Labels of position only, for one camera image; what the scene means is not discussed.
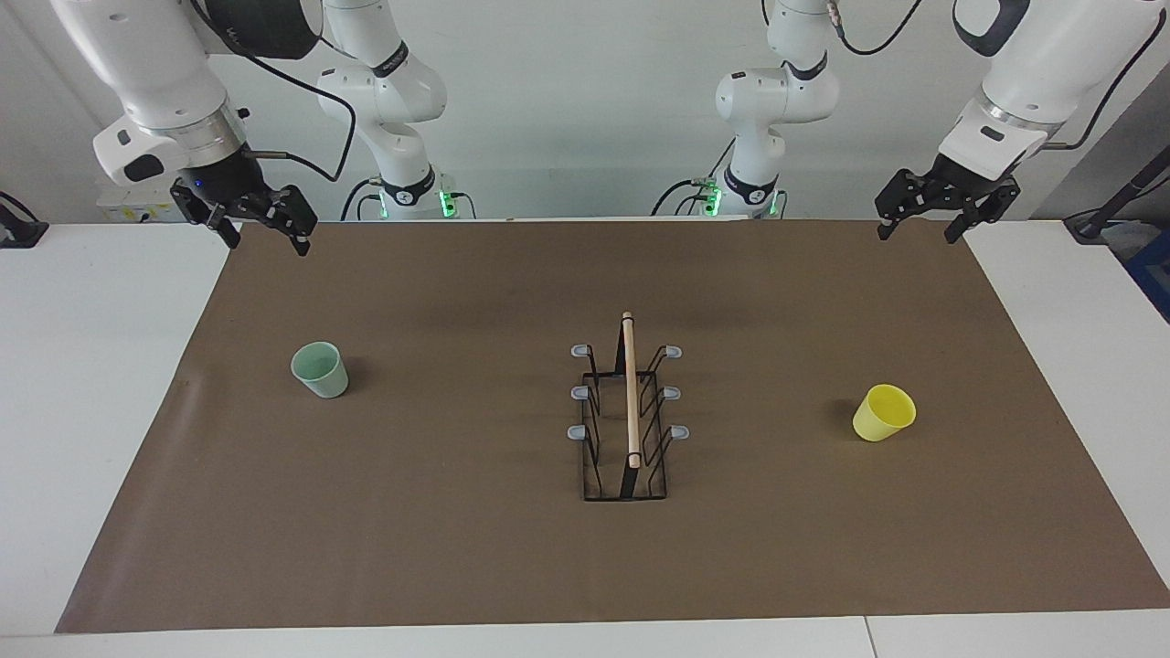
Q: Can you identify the black cable with metal plug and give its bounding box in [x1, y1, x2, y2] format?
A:
[827, 0, 924, 56]

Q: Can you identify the black table clamp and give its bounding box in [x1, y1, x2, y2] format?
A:
[0, 192, 48, 249]

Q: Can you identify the black right arm base cable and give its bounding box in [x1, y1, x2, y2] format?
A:
[340, 178, 385, 222]

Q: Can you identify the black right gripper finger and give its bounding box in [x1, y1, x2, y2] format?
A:
[239, 186, 318, 257]
[171, 180, 243, 249]

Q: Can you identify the black arm base cable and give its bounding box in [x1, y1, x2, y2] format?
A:
[651, 137, 737, 218]
[340, 178, 385, 222]

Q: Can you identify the black arm wrist cable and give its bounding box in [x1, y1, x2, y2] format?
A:
[192, 0, 357, 184]
[1042, 9, 1170, 152]

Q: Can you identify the blue box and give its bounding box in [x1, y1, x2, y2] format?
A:
[1124, 228, 1170, 321]

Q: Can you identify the green plastic cup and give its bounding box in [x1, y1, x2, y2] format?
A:
[291, 341, 350, 399]

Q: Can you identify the black pole stand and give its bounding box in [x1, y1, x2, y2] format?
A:
[1063, 146, 1170, 243]

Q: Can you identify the white power strip box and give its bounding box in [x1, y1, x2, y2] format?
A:
[96, 178, 184, 223]

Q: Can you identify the black left arm base cable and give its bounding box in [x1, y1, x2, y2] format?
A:
[651, 137, 737, 218]

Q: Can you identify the brown table mat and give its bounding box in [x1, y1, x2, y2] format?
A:
[55, 219, 1170, 634]

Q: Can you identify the yellow plastic cup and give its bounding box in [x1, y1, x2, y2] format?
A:
[852, 384, 917, 443]

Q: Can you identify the black wire cup rack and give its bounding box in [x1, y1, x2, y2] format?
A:
[569, 312, 690, 502]

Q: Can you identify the black right arm wrist cable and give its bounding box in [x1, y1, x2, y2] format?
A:
[192, 0, 357, 184]

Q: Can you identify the black left arm wrist cable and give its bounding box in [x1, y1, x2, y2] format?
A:
[1042, 9, 1170, 152]

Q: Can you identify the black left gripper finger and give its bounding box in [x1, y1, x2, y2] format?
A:
[944, 175, 1022, 245]
[875, 169, 947, 241]

